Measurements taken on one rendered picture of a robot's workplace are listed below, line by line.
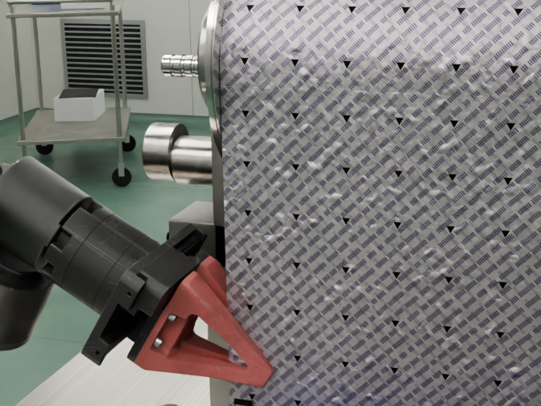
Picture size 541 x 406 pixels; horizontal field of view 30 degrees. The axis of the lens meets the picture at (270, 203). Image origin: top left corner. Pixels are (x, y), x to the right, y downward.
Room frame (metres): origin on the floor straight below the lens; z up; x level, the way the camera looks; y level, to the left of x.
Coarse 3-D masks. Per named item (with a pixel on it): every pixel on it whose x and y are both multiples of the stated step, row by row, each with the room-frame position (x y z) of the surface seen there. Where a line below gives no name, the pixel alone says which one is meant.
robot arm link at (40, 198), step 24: (0, 168) 0.61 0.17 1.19; (24, 168) 0.60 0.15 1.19; (48, 168) 0.62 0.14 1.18; (0, 192) 0.59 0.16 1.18; (24, 192) 0.59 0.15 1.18; (48, 192) 0.59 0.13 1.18; (72, 192) 0.60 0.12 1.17; (0, 216) 0.59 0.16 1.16; (24, 216) 0.58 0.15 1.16; (48, 216) 0.58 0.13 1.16; (0, 240) 0.59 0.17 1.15; (24, 240) 0.58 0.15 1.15; (48, 240) 0.58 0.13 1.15; (0, 264) 0.60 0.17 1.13; (24, 264) 0.61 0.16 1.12
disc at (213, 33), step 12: (216, 0) 0.57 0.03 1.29; (216, 12) 0.57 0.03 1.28; (216, 24) 0.56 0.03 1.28; (216, 36) 0.56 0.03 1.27; (216, 48) 0.56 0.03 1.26; (204, 60) 0.56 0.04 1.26; (216, 60) 0.56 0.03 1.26; (216, 72) 0.56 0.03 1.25; (216, 84) 0.56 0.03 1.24; (216, 96) 0.56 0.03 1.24; (216, 108) 0.56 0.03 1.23; (216, 120) 0.56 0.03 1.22; (216, 132) 0.57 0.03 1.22; (216, 144) 0.57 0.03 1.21
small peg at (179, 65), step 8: (168, 56) 0.62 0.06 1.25; (176, 56) 0.62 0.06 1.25; (184, 56) 0.62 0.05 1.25; (192, 56) 0.62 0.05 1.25; (168, 64) 0.62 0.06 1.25; (176, 64) 0.61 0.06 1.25; (184, 64) 0.61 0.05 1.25; (192, 64) 0.61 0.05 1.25; (168, 72) 0.62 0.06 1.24; (176, 72) 0.62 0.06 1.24; (184, 72) 0.61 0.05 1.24; (192, 72) 0.61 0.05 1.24
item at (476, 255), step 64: (256, 192) 0.56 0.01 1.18; (320, 192) 0.55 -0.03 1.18; (384, 192) 0.54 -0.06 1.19; (448, 192) 0.53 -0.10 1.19; (512, 192) 0.52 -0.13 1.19; (256, 256) 0.56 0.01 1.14; (320, 256) 0.55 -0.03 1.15; (384, 256) 0.54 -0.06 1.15; (448, 256) 0.53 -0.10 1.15; (512, 256) 0.52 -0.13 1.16; (256, 320) 0.56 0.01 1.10; (320, 320) 0.55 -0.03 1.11; (384, 320) 0.54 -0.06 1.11; (448, 320) 0.53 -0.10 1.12; (512, 320) 0.51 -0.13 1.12; (320, 384) 0.55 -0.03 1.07; (384, 384) 0.54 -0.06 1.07; (448, 384) 0.53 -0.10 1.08; (512, 384) 0.51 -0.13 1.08
